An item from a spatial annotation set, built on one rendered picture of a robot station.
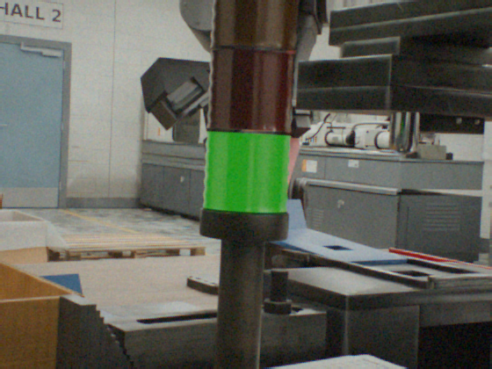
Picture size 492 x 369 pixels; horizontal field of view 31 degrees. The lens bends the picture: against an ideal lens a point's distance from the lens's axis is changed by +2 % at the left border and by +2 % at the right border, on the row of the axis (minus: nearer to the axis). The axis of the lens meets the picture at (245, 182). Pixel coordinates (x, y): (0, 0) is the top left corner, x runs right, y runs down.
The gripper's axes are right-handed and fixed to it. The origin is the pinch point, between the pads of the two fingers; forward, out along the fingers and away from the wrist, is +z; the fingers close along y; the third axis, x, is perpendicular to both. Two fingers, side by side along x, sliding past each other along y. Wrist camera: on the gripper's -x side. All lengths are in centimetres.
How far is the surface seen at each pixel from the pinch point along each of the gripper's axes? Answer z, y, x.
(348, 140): -250, -522, 492
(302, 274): 9.9, 14.3, -9.0
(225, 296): 15.0, 31.8, -26.9
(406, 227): -142, -465, 478
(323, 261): 8.1, 10.6, -3.9
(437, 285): 12.8, 20.9, -2.9
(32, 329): 10.9, 8.5, -27.2
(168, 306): 6.6, -8.0, -8.3
